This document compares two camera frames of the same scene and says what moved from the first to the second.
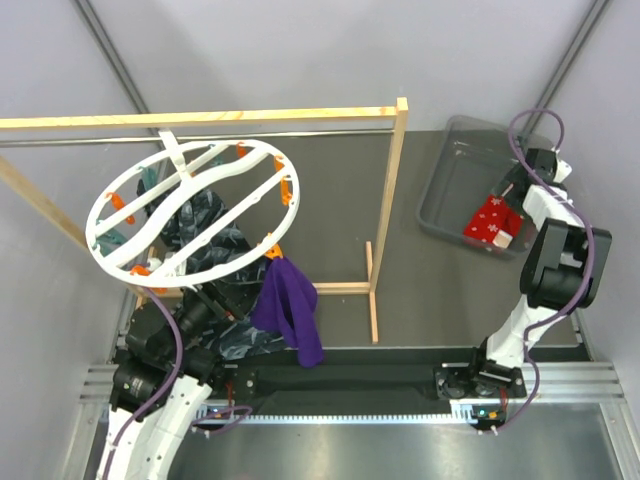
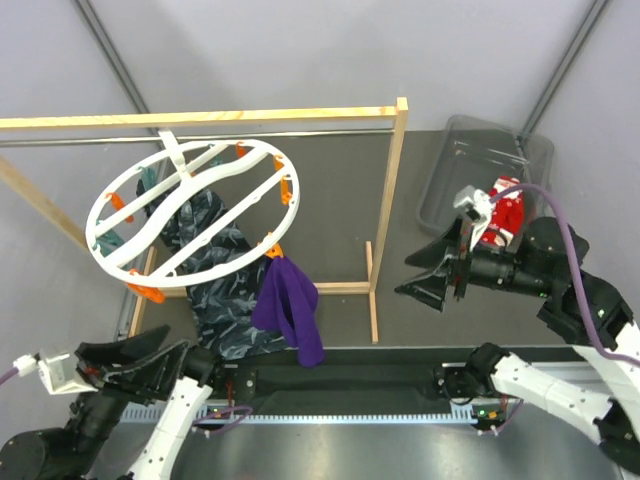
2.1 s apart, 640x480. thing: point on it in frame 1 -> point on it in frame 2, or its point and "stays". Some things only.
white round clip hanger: [195, 211] stays
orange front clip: [144, 270] -> [147, 292]
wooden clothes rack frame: [29, 191] stays
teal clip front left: [107, 240] stays
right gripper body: [514, 176] -> [464, 261]
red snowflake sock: [494, 223] stays
